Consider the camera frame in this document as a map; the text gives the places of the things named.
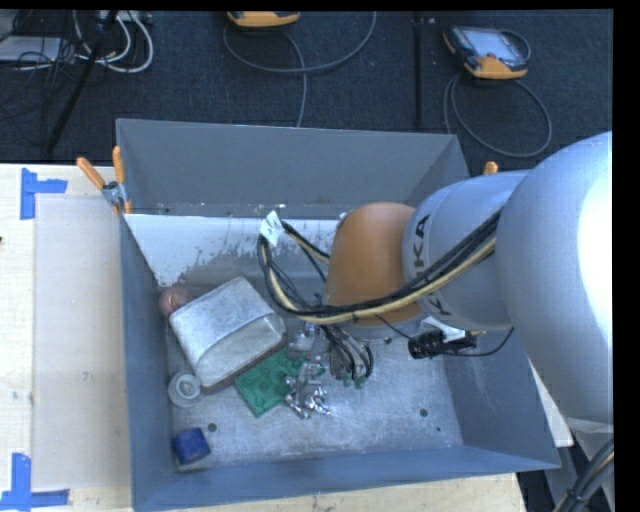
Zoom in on pale wood board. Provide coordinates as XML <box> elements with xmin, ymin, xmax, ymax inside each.
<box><xmin>30</xmin><ymin>192</ymin><xmax>134</xmax><ymax>494</ymax></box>

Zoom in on pink-brown ball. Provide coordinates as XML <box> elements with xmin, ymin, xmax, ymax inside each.
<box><xmin>158</xmin><ymin>284</ymin><xmax>195</xmax><ymax>318</ymax></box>

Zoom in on grey metal bin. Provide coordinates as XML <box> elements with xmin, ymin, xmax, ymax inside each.
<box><xmin>114</xmin><ymin>118</ymin><xmax>562</xmax><ymax>512</ymax></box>

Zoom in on blue sponge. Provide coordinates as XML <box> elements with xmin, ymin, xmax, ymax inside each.
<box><xmin>170</xmin><ymin>427</ymin><xmax>212</xmax><ymax>466</ymax></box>

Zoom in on dark green flat block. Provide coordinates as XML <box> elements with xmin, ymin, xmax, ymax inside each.
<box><xmin>233</xmin><ymin>348</ymin><xmax>312</xmax><ymax>419</ymax></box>

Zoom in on white sponge with brown base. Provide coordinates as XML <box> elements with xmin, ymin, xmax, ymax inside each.
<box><xmin>168</xmin><ymin>276</ymin><xmax>288</xmax><ymax>392</ymax></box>

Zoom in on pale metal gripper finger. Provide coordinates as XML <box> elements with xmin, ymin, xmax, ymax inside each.
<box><xmin>292</xmin><ymin>361</ymin><xmax>327</xmax><ymax>389</ymax></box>
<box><xmin>283</xmin><ymin>383</ymin><xmax>333</xmax><ymax>420</ymax></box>

